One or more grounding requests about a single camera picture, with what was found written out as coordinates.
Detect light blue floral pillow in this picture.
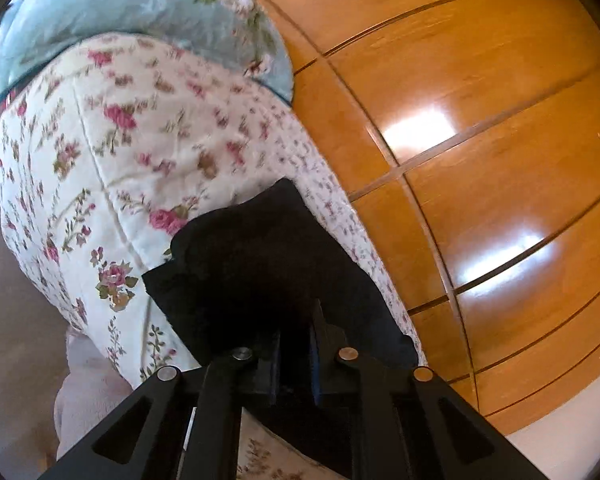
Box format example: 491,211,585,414
0,0,293,103

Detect floral white bedspread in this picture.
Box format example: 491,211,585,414
0,34,426,454

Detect wooden wardrobe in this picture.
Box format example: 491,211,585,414
259,0,600,434

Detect black pants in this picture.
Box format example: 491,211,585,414
143,179,418,476

